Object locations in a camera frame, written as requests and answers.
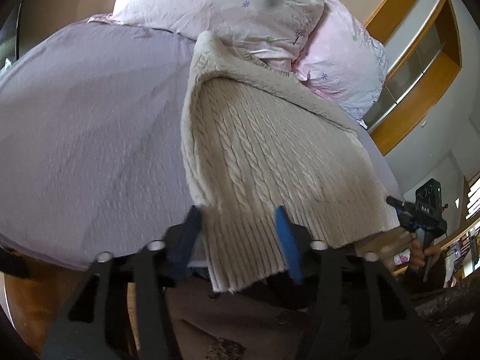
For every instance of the pink floral pillow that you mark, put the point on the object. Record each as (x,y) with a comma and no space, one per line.
(341,62)
(274,31)

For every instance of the left pink floral pillow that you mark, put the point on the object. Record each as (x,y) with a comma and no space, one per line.
(274,31)

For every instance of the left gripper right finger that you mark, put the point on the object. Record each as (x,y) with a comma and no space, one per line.
(359,310)

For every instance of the right pink floral pillow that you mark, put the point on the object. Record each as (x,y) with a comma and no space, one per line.
(341,62)

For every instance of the dark framed window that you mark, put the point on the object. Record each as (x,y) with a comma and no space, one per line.
(9,39)

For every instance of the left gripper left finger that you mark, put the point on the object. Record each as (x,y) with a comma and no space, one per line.
(119,310)

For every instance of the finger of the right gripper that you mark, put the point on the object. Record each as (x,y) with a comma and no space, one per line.
(398,205)
(406,220)

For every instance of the beige cable-knit sweater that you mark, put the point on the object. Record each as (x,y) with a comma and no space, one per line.
(253,139)

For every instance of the person's right hand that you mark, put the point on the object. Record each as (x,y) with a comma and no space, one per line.
(419,257)

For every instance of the lavender bed sheet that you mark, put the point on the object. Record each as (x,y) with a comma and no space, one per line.
(91,145)

